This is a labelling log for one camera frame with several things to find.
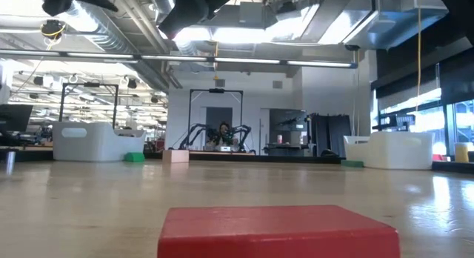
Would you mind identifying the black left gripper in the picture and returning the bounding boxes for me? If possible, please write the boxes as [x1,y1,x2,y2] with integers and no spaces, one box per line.
[41,0,126,17]

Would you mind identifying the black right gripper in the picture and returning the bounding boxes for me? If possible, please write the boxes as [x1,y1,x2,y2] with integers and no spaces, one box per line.
[158,0,238,39]

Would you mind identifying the red rectangular block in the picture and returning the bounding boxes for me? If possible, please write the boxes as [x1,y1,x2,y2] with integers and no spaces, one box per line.
[156,204,401,258]

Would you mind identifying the grey ceiling box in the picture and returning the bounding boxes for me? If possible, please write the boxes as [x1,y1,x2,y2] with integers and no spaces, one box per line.
[238,1,265,26]

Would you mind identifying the long ceiling light bar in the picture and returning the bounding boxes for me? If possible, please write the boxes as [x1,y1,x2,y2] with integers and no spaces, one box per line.
[0,47,359,70]

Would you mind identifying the dark grey door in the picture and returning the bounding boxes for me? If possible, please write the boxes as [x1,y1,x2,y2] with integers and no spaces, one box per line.
[205,106,234,139]

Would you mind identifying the person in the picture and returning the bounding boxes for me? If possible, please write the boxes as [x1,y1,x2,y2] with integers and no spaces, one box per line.
[216,121,238,148]

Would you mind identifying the background wooden table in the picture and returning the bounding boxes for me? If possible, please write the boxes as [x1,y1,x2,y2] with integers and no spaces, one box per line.
[188,149,257,157]

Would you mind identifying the natural wood block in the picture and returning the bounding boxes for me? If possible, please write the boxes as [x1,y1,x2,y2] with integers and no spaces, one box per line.
[161,149,190,164]

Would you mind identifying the green half-cylinder block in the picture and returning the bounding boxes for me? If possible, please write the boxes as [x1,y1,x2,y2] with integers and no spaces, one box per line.
[123,151,147,163]

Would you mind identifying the black shelf cabinet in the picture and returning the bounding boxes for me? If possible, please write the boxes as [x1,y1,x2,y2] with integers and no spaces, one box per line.
[268,108,309,157]

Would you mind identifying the white plastic bin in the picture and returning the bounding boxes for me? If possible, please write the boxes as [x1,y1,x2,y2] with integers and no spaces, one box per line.
[342,130,435,171]
[51,121,147,163]

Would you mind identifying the dark computer monitor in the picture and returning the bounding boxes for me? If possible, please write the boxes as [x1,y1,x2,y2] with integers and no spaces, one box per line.
[0,103,34,133]

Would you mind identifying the black curtain panels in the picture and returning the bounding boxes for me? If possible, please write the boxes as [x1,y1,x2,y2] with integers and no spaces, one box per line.
[310,112,352,158]

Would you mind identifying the yellow cylinder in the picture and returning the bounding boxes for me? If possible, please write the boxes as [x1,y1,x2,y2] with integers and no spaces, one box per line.
[454,142,470,164]

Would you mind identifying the round silver air duct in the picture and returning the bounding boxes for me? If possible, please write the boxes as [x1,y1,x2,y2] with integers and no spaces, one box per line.
[31,0,177,55]

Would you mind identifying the yellow black cable reel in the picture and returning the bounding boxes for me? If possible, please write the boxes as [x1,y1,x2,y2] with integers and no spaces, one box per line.
[39,18,67,41]

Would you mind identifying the black gantry frame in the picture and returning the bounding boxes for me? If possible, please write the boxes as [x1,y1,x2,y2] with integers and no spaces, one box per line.
[58,81,120,128]
[187,87,244,152]

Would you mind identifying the rectangular silver air duct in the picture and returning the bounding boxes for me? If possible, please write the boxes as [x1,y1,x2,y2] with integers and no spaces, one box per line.
[264,0,451,51]

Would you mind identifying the black table frame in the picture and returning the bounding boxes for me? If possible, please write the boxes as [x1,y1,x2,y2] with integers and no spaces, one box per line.
[0,148,474,174]

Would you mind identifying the grey metal post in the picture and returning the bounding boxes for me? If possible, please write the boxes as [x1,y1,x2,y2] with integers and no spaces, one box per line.
[5,150,16,176]

